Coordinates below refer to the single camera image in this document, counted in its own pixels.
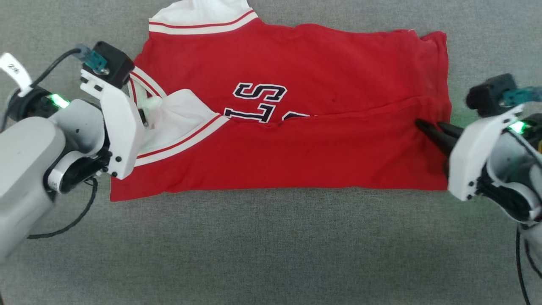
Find teal camera connector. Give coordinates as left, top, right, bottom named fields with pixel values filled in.
left=75, top=44, right=109, bottom=73
left=499, top=86, right=542, bottom=108

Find black left camera cable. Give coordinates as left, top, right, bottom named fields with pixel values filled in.
left=30, top=48, right=83, bottom=88

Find teal right camera connector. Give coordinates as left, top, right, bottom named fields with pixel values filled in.
left=499, top=86, right=542, bottom=108

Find black camera cable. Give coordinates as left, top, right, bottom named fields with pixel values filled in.
left=514, top=225, right=542, bottom=305
left=30, top=48, right=83, bottom=88

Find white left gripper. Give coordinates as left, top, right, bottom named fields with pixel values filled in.
left=80, top=70, right=146, bottom=180

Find white cable label tag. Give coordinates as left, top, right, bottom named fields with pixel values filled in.
left=0, top=53, right=33, bottom=97

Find black right camera cable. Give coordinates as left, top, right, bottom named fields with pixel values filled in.
left=514, top=225, right=542, bottom=305

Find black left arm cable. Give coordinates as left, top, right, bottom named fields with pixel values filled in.
left=27, top=178, right=99, bottom=240

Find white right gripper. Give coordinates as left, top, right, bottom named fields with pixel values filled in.
left=414, top=104, right=526, bottom=202

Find teal left camera connector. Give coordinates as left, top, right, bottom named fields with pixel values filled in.
left=75, top=44, right=109, bottom=73

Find red basketball jersey white sleeves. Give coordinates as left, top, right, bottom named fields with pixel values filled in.
left=109, top=0, right=453, bottom=202

